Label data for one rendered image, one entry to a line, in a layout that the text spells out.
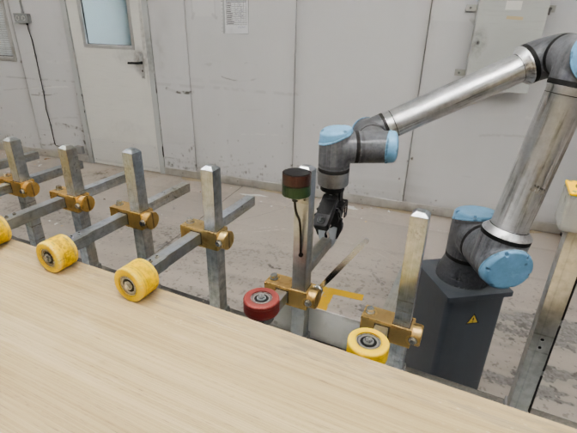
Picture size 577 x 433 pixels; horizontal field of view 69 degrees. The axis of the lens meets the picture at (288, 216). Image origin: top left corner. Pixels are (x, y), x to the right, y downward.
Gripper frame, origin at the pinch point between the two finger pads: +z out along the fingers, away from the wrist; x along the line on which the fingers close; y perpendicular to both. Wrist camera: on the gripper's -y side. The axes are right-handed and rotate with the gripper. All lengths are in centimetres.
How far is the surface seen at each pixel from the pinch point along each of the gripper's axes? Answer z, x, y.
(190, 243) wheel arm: -13.9, 23.3, -35.5
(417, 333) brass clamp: -3.3, -32.9, -30.6
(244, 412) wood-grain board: -10, -12, -69
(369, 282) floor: 87, 9, 109
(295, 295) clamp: -4.5, -3.9, -31.4
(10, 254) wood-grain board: -9, 66, -55
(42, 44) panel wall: -28, 380, 194
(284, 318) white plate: 7.8, 1.1, -27.3
